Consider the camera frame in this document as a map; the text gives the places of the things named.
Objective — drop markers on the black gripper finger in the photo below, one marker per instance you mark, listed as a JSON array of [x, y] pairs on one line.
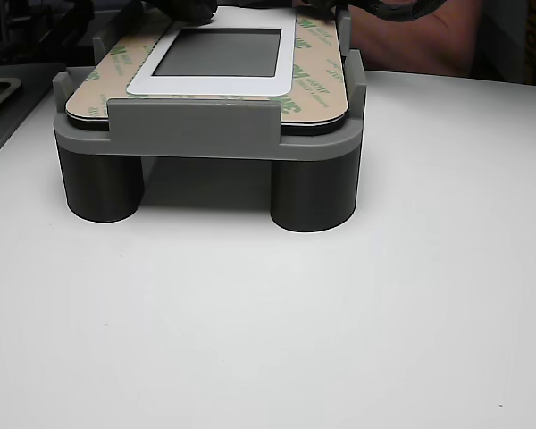
[[203, 11], [165, 6]]

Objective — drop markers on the tan 3M protective film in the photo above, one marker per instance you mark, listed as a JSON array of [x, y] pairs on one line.
[[321, 67]]

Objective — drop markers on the person forearm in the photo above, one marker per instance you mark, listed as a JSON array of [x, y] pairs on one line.
[[406, 44]]

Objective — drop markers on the white panel with grey window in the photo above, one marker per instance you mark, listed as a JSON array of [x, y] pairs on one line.
[[290, 53]]

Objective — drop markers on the black background equipment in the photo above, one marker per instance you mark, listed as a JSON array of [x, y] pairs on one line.
[[40, 27]]

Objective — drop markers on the grey metal plate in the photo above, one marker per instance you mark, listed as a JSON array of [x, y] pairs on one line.
[[27, 89]]

